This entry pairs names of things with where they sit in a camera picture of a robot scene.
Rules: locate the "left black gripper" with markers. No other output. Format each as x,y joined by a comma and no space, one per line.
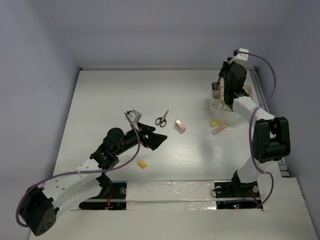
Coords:
154,139

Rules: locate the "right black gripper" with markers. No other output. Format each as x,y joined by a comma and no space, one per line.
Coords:
226,65

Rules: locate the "black handled scissors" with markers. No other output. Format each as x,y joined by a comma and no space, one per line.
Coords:
161,121

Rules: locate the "pink mini stapler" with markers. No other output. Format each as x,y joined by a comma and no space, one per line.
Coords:
180,126

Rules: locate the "white perforated organizer basket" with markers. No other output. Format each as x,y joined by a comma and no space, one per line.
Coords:
220,111

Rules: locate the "red gel pen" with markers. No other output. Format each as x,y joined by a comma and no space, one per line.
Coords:
218,81

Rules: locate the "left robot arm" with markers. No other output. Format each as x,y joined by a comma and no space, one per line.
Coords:
44,202

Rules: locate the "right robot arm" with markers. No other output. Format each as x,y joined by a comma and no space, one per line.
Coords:
269,136

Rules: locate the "orange highlighter cap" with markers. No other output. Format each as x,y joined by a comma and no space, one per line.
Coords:
142,164

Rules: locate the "yellow highlighter cap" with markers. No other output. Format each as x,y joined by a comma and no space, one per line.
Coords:
214,123

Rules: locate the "pink highlighter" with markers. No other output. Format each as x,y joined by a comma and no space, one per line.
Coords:
219,129

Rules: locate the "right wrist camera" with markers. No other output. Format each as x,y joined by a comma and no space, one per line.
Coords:
240,56

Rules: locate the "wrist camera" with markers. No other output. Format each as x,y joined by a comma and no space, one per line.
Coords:
133,115
240,56

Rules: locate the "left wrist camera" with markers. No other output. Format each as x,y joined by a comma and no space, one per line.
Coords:
133,115

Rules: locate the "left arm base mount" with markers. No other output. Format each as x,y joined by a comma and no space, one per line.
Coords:
112,196

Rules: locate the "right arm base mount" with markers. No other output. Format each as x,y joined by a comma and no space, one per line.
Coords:
229,198

